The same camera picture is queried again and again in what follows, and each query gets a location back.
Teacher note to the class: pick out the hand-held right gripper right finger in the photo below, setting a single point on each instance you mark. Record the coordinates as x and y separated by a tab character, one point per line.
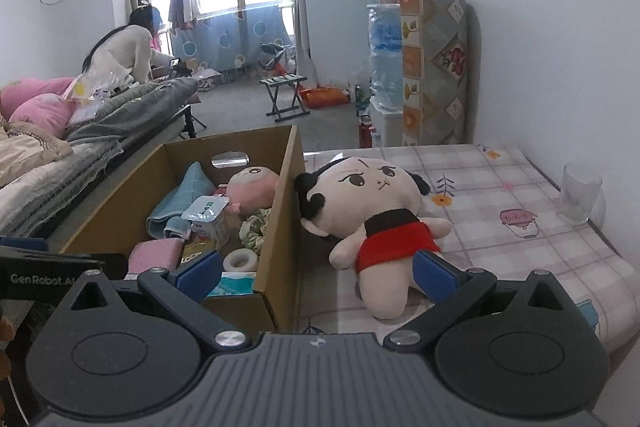
437	274

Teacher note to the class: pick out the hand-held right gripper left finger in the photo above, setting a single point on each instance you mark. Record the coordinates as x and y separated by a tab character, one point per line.
200	274

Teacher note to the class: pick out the gold foil packet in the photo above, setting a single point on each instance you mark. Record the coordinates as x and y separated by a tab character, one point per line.
192	252

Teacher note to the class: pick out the white tape roll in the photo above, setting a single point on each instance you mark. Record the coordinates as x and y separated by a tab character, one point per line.
230	262

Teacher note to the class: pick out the blue white tissue pack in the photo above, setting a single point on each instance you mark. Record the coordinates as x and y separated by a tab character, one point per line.
235	282

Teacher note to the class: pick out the white yogurt cup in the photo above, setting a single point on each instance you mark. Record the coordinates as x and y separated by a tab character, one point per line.
205	209

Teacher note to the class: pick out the green scrunchie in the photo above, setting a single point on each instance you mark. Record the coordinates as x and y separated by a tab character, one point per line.
252	227

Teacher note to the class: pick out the light blue checked towel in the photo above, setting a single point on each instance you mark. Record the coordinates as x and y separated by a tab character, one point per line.
175	207

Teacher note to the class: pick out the brown cardboard box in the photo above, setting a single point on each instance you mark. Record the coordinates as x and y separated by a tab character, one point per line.
285	217

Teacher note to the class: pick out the pink plush toy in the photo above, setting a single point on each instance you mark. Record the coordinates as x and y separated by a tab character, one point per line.
255	187

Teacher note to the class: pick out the black-haired plush doll red dress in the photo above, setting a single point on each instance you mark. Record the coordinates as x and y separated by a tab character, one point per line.
370	192

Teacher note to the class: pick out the beige quilt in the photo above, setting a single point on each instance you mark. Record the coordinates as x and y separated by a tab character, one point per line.
30	147

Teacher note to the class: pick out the white water dispenser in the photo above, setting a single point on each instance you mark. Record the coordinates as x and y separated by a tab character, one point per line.
387	127

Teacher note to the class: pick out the clear glass cup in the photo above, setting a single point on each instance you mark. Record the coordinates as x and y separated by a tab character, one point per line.
575	197

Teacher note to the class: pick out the red thermos bottle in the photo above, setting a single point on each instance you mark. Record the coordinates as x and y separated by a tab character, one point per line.
365	132

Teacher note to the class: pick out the pink pillow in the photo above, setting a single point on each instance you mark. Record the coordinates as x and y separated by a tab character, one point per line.
30	89
42	114

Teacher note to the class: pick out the grey blanket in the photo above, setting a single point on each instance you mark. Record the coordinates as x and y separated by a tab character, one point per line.
115	117

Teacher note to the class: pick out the clear printed plastic bag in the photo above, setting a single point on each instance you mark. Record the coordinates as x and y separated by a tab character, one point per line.
100	87

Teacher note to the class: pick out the black folding stool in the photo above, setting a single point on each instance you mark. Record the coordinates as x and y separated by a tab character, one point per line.
282	81

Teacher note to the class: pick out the orange bag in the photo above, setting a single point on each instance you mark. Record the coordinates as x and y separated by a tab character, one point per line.
322	97

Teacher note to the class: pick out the patterned rolled mat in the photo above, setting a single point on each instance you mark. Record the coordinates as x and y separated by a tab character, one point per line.
440	57

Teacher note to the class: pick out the exercise bike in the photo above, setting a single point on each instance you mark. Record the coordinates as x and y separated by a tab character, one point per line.
275	57

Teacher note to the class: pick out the blue hanging bed sheet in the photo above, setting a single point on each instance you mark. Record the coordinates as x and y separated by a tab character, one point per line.
225	37

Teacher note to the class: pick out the hanging clothes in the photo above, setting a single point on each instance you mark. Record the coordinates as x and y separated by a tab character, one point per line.
180	2

